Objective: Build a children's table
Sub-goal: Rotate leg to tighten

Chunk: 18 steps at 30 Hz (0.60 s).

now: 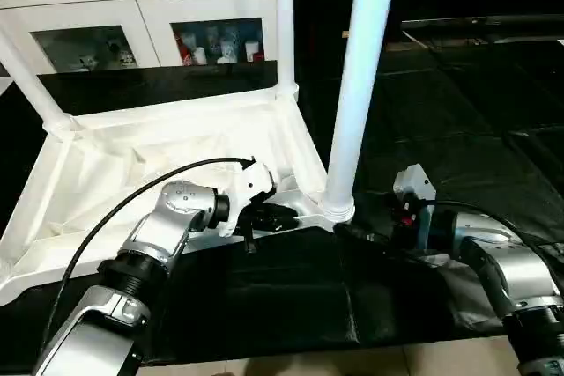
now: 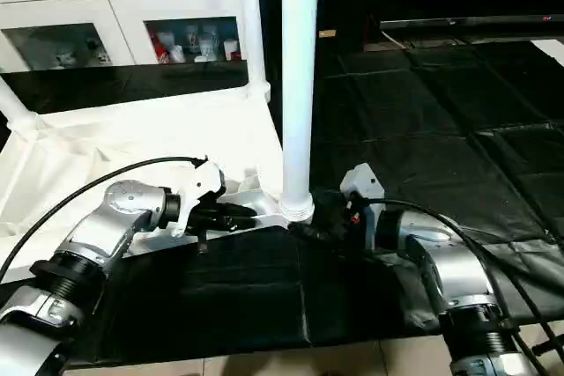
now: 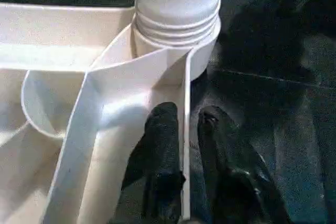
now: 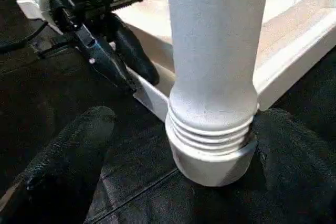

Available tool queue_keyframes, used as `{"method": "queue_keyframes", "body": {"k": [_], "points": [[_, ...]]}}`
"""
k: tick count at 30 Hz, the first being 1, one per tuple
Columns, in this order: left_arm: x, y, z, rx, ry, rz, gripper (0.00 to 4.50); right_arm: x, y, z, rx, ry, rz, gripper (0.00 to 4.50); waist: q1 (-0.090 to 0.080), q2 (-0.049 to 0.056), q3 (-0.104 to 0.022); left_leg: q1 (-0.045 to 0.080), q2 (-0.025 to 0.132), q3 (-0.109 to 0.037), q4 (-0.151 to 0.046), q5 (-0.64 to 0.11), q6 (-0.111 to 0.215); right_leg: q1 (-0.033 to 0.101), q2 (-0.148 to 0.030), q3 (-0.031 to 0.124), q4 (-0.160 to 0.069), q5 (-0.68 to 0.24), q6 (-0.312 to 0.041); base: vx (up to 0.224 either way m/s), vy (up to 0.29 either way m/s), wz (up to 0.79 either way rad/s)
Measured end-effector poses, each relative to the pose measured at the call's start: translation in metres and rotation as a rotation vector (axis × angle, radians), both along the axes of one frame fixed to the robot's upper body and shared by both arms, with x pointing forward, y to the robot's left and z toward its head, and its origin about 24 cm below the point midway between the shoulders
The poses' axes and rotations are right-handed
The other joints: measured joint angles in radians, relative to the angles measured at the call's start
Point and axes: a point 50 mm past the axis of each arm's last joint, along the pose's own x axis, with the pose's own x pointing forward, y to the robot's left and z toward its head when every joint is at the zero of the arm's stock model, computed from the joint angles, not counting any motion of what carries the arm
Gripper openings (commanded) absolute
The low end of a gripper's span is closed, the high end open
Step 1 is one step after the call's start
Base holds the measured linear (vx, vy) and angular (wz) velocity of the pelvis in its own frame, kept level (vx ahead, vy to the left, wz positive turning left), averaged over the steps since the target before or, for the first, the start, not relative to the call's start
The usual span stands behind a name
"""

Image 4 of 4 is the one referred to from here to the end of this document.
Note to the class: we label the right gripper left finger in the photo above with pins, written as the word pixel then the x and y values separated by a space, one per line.
pixel 58 171

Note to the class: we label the black work mat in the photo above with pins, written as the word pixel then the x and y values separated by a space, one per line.
pixel 52 87

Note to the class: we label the white plastic table leg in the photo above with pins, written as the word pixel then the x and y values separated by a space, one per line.
pixel 215 77

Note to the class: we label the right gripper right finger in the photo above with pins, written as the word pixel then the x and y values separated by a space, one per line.
pixel 299 171

